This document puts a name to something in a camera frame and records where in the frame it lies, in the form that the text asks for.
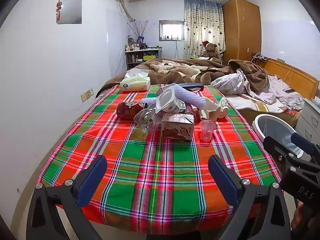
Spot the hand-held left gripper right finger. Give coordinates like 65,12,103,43
208,155,292,240

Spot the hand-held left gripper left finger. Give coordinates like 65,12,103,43
26,155,108,240

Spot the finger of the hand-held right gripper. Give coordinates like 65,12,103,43
263,136,302,167
290,132,320,162

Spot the white round trash bin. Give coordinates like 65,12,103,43
251,114,304,159

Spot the beige wrapper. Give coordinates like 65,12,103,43
197,97,229,122

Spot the red milk carton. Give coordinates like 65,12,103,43
161,112,195,140

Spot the dark red drink can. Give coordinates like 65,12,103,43
116,101,148,120

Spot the clear plastic bottle red label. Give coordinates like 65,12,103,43
134,104,198,134

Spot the white foam net sleeve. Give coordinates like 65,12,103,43
172,84,207,111

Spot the white yogurt cup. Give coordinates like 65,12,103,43
155,84,187,114

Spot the person's right hand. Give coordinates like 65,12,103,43
291,201,320,233

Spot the translucent bin liner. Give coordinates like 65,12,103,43
257,116,298,155

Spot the grey drawer cabinet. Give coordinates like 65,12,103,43
292,97,320,145

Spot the pile of small boxes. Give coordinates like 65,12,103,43
306,97,320,108

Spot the rose print bed sheet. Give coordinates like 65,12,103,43
226,94,303,128

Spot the red green plaid tablecloth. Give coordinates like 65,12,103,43
37,84,284,230

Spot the wooden headboard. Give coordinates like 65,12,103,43
260,57,320,99

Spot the brown fleece blanket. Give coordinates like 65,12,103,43
229,59,269,93

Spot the pale floral duvet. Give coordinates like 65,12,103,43
211,69,305,105

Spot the dark blue glasses case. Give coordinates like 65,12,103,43
180,82,204,92

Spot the green white tissue box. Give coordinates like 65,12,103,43
119,69,151,92

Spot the brown teddy bear red hat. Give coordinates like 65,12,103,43
201,41,222,60

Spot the brown patterned blanket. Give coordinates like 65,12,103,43
96,57,229,98

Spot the wooden wardrobe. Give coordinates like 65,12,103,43
222,0,262,62

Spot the shelf with bottles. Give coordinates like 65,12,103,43
124,49,160,70

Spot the heart print curtain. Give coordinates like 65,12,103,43
184,0,225,58

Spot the vase of bare branches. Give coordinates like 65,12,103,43
127,19,150,45

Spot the small window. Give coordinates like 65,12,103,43
159,20,185,41

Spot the air conditioner pipe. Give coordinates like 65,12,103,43
116,0,135,22

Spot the red knot ornament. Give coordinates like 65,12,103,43
56,0,63,22

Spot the yellow cable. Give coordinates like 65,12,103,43
285,65,294,85

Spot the wall socket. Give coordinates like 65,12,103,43
80,88,94,102

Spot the grey wall panel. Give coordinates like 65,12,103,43
57,0,83,25

